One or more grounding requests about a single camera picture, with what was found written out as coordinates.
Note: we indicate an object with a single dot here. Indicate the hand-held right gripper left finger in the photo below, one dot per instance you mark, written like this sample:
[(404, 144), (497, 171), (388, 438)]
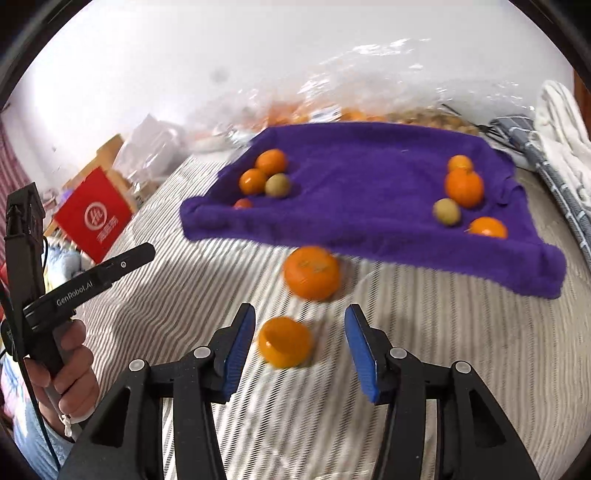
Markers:
[(240, 350)]

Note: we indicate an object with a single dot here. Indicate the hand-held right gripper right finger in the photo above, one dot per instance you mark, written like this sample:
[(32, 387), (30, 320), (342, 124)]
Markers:
[(362, 355)]

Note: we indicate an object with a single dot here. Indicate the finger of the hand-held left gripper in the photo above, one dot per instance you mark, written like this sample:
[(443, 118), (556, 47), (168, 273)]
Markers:
[(92, 288)]

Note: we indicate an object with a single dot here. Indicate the yellow-green round fruit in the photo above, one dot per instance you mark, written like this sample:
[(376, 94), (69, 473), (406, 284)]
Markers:
[(278, 185), (447, 212)]

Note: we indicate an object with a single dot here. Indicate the person's left hand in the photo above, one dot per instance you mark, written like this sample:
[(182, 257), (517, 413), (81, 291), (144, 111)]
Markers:
[(76, 374)]

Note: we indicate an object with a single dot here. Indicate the striped white bedspread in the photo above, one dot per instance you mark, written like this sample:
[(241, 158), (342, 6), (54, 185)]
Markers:
[(415, 350)]

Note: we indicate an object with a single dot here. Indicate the red box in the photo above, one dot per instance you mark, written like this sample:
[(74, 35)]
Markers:
[(94, 217)]

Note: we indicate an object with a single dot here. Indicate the red striped cloth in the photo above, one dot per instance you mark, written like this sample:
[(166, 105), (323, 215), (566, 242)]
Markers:
[(11, 161)]

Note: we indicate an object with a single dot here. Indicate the cardboard box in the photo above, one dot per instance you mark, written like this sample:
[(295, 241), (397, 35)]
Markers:
[(108, 154)]

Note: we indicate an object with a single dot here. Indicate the small red-orange fruit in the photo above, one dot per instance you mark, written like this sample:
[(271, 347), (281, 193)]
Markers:
[(243, 203)]

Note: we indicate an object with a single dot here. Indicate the white plastic bag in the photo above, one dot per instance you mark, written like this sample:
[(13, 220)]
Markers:
[(152, 147)]

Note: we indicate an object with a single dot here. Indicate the light blue cloth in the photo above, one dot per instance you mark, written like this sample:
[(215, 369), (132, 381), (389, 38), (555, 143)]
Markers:
[(32, 438)]

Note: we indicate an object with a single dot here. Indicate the purple towel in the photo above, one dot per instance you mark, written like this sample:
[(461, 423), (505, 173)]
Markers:
[(369, 184)]

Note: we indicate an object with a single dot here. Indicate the large orange mandarin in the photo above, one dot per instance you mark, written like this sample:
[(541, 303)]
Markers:
[(464, 188)]

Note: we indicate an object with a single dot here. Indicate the small orange mandarin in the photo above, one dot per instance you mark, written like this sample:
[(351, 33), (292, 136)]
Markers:
[(460, 163)]

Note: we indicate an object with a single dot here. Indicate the clear bag of mandarins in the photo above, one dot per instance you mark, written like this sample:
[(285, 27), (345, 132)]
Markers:
[(323, 114)]

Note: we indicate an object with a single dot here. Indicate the clear bag of brown fruit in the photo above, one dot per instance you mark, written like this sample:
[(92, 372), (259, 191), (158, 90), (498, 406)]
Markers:
[(434, 121)]

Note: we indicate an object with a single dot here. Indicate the grey plaid cloth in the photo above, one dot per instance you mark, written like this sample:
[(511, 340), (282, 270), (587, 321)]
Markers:
[(526, 138)]

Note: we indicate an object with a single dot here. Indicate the white towel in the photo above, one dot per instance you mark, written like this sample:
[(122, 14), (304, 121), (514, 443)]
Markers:
[(565, 134)]

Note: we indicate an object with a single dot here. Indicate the brown wooden door frame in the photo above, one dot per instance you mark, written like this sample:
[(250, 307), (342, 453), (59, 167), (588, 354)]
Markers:
[(579, 81)]

